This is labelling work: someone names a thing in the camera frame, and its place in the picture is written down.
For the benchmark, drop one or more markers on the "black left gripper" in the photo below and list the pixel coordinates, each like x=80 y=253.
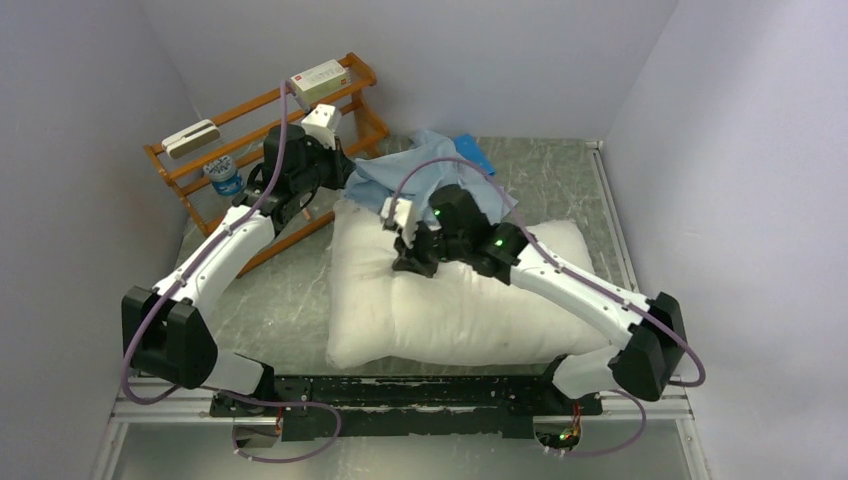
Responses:
x=341 y=167

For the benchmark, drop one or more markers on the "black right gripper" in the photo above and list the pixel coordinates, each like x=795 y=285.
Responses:
x=413 y=258

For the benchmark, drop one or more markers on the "white pillow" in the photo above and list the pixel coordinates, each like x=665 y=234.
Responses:
x=456 y=318

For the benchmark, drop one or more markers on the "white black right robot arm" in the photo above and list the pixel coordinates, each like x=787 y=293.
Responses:
x=645 y=335

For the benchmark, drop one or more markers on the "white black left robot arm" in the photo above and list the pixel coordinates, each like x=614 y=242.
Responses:
x=164 y=327

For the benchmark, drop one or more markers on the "blue lidded jar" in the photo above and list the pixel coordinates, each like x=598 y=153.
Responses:
x=224 y=176

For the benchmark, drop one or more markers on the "white red box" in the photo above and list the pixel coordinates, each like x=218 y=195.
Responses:
x=315 y=83

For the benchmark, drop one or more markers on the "white eraser block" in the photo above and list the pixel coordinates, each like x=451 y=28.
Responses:
x=190 y=139

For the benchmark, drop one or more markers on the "blue flat board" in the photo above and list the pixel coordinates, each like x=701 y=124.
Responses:
x=467 y=147

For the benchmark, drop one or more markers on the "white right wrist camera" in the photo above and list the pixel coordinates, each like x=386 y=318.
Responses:
x=400 y=216

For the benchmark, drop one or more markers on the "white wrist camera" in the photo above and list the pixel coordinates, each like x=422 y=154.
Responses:
x=321 y=123
x=400 y=216

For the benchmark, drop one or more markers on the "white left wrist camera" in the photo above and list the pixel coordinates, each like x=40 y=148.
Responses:
x=321 y=123

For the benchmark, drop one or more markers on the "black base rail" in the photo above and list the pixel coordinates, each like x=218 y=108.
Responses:
x=312 y=407

